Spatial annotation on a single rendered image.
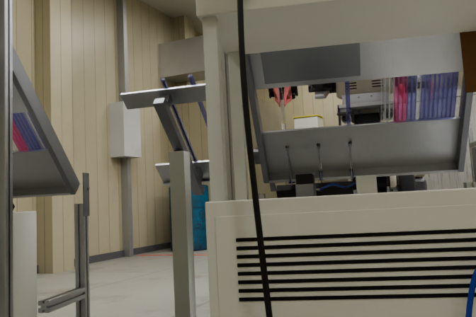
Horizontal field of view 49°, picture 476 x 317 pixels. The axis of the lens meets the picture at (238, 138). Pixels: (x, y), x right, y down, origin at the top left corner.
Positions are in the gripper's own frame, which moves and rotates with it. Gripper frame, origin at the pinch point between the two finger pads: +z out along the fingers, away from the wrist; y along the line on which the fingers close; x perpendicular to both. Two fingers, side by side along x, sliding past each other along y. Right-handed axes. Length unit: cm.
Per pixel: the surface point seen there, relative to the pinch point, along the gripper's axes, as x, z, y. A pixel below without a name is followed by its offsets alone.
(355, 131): 12.9, 2.4, 24.2
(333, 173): 29.1, 5.6, 15.7
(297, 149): 18.8, 3.2, 3.6
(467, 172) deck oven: 477, -423, 198
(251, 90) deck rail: -10.2, 5.1, -8.4
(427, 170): 29, 7, 48
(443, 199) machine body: -33, 75, 36
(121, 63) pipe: 232, -413, -250
